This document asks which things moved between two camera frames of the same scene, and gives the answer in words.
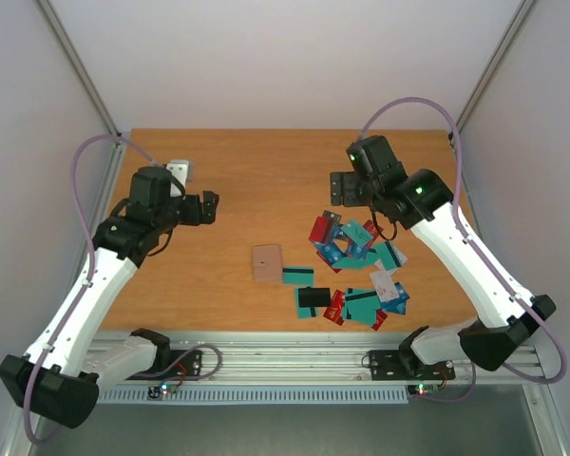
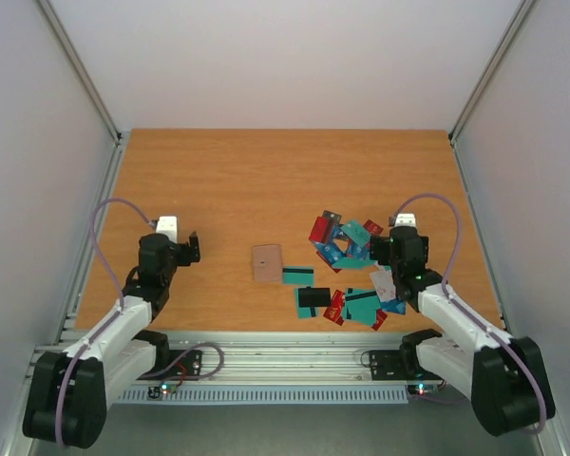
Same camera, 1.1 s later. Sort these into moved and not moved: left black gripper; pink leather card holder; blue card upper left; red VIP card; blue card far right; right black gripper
Moved: left black gripper; right black gripper
Not moved: blue card far right; red VIP card; pink leather card holder; blue card upper left
